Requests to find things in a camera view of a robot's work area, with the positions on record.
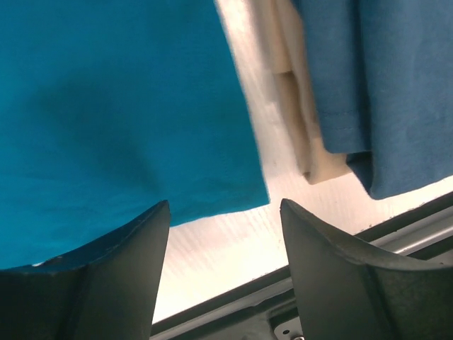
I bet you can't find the teal t-shirt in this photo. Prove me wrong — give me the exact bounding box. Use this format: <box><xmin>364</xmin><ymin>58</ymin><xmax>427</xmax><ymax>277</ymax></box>
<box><xmin>1</xmin><ymin>1</ymin><xmax>269</xmax><ymax>268</ymax></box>

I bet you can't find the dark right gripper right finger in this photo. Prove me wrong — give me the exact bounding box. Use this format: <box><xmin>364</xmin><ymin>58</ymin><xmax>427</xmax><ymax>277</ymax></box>
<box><xmin>280</xmin><ymin>199</ymin><xmax>452</xmax><ymax>340</ymax></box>

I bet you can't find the brown cardboard sheet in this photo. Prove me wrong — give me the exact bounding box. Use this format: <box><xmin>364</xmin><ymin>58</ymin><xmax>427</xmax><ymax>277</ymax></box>
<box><xmin>260</xmin><ymin>1</ymin><xmax>350</xmax><ymax>184</ymax></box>

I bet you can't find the aluminium frame rail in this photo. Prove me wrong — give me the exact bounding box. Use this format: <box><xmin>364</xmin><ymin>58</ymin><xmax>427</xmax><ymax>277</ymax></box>
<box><xmin>151</xmin><ymin>194</ymin><xmax>452</xmax><ymax>339</ymax></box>

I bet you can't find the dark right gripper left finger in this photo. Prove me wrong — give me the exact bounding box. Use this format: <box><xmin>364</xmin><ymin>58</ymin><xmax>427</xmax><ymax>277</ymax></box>
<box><xmin>1</xmin><ymin>201</ymin><xmax>171</xmax><ymax>339</ymax></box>

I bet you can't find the folded dark blue t-shirt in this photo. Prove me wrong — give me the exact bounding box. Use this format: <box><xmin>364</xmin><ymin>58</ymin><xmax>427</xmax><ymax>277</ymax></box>
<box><xmin>294</xmin><ymin>1</ymin><xmax>452</xmax><ymax>200</ymax></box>

